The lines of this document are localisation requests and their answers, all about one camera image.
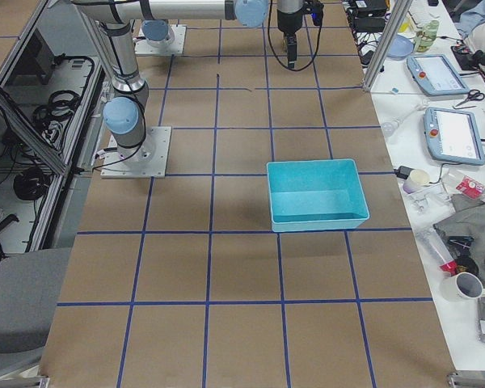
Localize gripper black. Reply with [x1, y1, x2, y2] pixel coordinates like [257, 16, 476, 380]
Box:
[276, 0, 303, 69]

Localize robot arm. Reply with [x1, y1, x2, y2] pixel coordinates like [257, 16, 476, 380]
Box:
[73, 1, 272, 162]
[141, 19, 175, 45]

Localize blue plate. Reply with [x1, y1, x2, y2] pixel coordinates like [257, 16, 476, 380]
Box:
[387, 34, 414, 60]

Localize upper teach pendant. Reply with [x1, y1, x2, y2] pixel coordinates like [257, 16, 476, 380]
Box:
[406, 54, 470, 96]

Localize teach pendant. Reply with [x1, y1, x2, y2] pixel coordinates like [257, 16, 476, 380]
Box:
[424, 107, 485, 166]
[406, 54, 470, 96]

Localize teal plastic bin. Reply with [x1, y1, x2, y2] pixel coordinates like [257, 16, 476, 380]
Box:
[267, 158, 369, 233]

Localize paper cup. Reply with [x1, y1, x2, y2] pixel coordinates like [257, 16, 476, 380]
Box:
[403, 169, 430, 194]

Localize lower teach pendant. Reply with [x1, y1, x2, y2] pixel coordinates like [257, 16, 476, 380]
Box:
[424, 107, 485, 166]

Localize scissors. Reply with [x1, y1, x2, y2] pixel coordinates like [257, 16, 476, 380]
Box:
[453, 89, 485, 109]

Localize white mug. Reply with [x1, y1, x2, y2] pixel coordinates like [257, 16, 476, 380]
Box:
[440, 272, 485, 302]

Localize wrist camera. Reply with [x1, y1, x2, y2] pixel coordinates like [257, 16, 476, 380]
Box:
[303, 0, 324, 27]

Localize aluminium frame post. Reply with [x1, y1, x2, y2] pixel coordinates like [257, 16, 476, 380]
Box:
[362, 0, 412, 92]

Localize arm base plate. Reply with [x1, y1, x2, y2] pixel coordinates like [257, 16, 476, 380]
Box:
[100, 126, 171, 179]
[133, 24, 187, 57]

